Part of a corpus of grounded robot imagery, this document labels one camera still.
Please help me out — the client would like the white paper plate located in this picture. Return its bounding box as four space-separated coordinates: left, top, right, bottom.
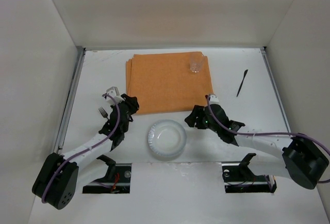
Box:
147 119 187 159

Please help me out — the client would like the orange cloth napkin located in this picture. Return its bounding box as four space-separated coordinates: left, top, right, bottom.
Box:
126 52 213 115

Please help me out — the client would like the clear plastic cup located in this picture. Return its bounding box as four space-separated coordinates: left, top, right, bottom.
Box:
189 52 205 73

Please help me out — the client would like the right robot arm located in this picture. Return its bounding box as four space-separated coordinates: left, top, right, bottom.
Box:
185 101 329 192

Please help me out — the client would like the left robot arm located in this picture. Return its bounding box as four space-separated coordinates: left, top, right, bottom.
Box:
31 93 139 210

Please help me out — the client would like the black plastic fork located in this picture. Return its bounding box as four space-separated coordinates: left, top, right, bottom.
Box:
98 107 108 119

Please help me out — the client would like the black plastic knife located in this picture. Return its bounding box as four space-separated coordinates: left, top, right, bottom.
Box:
236 69 249 97

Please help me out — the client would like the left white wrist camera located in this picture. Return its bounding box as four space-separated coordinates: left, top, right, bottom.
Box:
102 87 124 105

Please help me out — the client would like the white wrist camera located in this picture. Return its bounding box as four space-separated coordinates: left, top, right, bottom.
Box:
207 94 219 105
102 87 124 105

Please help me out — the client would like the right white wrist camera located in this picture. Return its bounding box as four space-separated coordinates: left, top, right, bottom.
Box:
207 94 219 105

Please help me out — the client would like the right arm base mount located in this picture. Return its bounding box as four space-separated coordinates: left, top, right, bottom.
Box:
222 153 277 194

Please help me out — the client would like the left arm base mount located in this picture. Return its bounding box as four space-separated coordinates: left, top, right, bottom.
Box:
82 155 131 194

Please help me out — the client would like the left aluminium frame rail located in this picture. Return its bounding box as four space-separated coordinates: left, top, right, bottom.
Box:
52 46 86 153

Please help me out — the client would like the aluminium frame rail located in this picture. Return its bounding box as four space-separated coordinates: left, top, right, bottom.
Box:
260 46 291 132
52 46 86 153

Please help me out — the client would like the right aluminium frame rail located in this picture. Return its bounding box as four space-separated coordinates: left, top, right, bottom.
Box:
260 46 291 132

